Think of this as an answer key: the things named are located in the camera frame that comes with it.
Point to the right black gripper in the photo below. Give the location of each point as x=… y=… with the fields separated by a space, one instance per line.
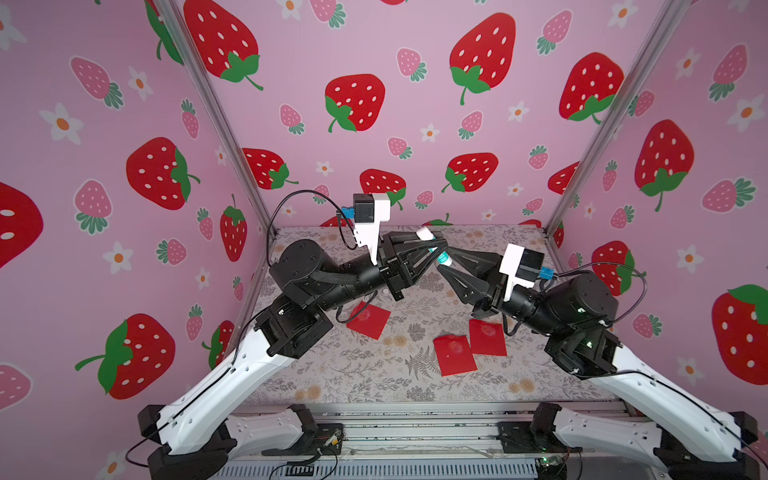
x=492 y=291

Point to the white green glue stick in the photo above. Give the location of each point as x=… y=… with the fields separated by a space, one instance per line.
x=444 y=259

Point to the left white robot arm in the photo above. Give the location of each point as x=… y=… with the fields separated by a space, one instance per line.
x=276 y=336

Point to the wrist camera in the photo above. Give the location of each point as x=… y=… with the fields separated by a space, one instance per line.
x=523 y=267
x=367 y=213

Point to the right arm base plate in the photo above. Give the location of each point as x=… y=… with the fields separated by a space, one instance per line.
x=537 y=436

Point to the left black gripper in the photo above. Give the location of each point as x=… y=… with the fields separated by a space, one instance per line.
x=385 y=274

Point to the red envelope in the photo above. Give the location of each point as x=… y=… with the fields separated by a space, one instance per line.
x=454 y=355
x=369 y=320
x=487 y=338

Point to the floral patterned table mat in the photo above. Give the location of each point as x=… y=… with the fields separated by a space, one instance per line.
x=402 y=365

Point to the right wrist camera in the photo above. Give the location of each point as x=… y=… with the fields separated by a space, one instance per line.
x=523 y=267

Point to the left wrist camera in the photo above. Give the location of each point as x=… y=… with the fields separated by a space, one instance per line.
x=367 y=213

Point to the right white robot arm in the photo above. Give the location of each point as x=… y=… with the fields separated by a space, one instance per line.
x=683 y=438

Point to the right aluminium frame post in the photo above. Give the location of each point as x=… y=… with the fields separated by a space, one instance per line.
x=659 y=35

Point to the white glue stick cap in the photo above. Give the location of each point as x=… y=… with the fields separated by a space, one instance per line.
x=425 y=234

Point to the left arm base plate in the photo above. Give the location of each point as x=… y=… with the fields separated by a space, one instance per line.
x=326 y=439

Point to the aluminium frame post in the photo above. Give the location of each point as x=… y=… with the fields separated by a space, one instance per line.
x=180 y=35
x=659 y=35

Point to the left aluminium frame post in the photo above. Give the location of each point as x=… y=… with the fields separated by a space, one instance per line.
x=180 y=35

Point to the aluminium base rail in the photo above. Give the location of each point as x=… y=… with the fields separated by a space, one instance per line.
x=414 y=429

